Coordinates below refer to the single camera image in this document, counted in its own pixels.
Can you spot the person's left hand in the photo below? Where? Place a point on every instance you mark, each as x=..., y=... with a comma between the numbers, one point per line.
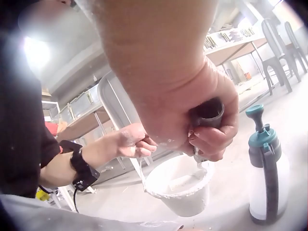
x=131, y=142

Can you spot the person's right hand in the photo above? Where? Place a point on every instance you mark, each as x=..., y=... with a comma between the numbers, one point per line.
x=156, y=72

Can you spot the person's left fingers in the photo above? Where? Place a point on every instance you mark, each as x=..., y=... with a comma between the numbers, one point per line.
x=144, y=149

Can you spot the person's right fingers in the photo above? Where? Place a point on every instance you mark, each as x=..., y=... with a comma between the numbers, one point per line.
x=211, y=139

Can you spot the white plastic bucket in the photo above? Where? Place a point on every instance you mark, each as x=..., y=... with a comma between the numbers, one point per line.
x=182, y=199

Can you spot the white plaster paste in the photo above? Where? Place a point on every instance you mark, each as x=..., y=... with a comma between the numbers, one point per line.
x=190, y=179

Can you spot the white metal chair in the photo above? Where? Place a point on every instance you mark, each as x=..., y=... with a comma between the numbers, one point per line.
x=115, y=96

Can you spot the black wrist band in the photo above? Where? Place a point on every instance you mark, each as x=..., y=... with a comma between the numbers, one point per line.
x=80, y=163

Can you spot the teal pump spray bottle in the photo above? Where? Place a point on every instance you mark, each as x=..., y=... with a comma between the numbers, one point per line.
x=264, y=182

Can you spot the brown table with glass boxes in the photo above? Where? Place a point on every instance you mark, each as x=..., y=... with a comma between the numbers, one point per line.
x=81, y=120

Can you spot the long table with tools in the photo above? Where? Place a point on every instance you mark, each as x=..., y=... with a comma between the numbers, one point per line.
x=231, y=45

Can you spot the grey metal chair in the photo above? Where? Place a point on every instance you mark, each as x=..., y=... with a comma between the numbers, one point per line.
x=274, y=57
x=294, y=48

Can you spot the person's legs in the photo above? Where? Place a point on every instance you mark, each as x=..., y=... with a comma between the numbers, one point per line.
x=60, y=216

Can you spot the yellow object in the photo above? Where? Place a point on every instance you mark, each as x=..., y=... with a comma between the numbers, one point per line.
x=43, y=194

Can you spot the person's body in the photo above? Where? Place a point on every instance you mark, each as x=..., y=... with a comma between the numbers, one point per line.
x=19, y=120

